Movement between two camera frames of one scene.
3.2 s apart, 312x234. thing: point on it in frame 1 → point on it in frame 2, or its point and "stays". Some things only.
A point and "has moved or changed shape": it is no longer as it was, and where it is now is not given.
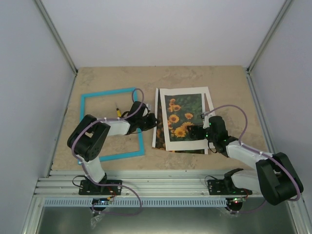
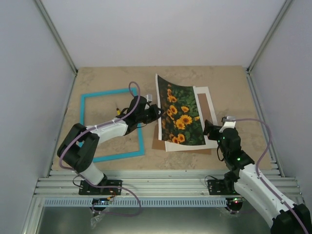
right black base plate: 218,187 stays
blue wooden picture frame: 109,93 stays
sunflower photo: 182,110 has moved or changed shape
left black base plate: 87,187 stays
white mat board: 175,145 → 210,143
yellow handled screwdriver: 118,111 stays
